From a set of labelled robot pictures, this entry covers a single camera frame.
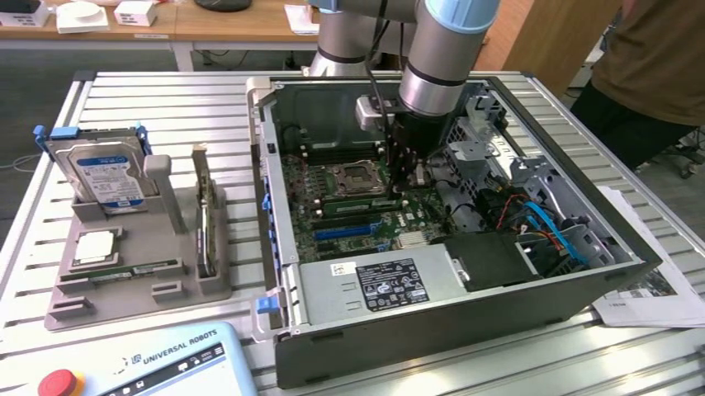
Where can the white labelled cardboard box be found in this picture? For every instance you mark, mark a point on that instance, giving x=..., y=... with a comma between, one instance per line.
x=136, y=14
x=22, y=18

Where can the black round object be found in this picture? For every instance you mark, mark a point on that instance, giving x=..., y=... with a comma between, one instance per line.
x=224, y=4

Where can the black wheeled stand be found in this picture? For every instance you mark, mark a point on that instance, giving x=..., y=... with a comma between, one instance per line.
x=688, y=152

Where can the black open PC case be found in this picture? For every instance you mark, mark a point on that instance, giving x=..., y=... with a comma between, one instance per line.
x=441, y=350

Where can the blue expansion slot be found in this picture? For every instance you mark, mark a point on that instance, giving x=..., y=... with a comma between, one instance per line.
x=341, y=234

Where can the light blue teach pendant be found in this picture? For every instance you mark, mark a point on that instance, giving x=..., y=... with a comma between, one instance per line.
x=182, y=363

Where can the hard disk blue label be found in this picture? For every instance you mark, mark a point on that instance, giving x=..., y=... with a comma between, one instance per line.
x=105, y=173

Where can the blue card retention clip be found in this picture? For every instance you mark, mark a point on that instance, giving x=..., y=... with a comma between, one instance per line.
x=265, y=202

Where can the white paper stack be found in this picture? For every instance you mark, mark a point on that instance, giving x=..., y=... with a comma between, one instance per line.
x=662, y=324

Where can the blue disk caddy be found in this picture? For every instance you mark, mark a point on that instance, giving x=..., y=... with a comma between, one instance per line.
x=61, y=133

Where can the grey metal drive cage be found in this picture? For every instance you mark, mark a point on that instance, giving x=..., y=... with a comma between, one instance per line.
x=468, y=152

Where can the black short expansion slot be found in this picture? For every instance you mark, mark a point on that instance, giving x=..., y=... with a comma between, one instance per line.
x=327, y=247

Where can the grey metal disk bay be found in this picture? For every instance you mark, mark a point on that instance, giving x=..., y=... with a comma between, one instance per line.
x=584, y=243

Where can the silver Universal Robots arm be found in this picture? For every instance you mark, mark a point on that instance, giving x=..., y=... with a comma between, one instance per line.
x=436, y=82

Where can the grey parts rack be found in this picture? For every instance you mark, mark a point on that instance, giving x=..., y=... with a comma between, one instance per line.
x=138, y=247

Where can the wooden cabinet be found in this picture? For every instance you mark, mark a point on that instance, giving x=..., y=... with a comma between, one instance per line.
x=551, y=41

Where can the silver CPU socket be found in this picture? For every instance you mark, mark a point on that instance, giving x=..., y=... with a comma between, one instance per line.
x=359, y=177

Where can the black long expansion slot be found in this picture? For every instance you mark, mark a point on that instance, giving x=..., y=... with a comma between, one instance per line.
x=339, y=224

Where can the small black device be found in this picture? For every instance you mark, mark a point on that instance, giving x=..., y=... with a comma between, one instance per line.
x=17, y=5

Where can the printed paper sheet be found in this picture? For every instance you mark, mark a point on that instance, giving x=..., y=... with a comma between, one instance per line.
x=650, y=284

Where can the blue case release tab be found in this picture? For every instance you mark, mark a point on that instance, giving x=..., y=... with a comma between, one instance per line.
x=267, y=306

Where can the wooden desk white frame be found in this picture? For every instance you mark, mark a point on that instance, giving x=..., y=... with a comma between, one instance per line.
x=276, y=20
x=84, y=37

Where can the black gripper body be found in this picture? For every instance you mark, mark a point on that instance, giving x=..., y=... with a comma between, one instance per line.
x=416, y=132

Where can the white papers pile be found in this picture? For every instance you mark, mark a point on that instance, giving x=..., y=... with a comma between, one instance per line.
x=300, y=20

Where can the silver CPU chip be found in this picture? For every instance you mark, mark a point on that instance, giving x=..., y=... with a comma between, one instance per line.
x=97, y=246

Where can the person in brown shirt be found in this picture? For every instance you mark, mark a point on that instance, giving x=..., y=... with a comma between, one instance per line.
x=650, y=62

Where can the green RAM stick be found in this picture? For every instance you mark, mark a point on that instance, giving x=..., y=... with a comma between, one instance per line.
x=146, y=269
x=353, y=208

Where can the graphics card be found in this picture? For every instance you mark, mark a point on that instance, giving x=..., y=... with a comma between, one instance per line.
x=205, y=214

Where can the grey power supply unit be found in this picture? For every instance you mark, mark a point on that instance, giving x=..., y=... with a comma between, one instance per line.
x=331, y=297

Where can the white floor device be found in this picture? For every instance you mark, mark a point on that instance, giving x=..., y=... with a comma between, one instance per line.
x=582, y=74

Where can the small silver heatsink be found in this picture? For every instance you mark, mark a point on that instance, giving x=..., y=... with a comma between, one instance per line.
x=415, y=239

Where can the green motherboard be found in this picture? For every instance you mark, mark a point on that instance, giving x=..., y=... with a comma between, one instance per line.
x=385, y=241

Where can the white round-topped box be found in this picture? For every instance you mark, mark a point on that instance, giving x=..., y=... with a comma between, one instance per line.
x=84, y=16

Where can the black plastic fan shroud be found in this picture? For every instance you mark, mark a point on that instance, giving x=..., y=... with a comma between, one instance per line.
x=491, y=260

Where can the red emergency stop button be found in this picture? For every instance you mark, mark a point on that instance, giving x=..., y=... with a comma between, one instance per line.
x=60, y=383

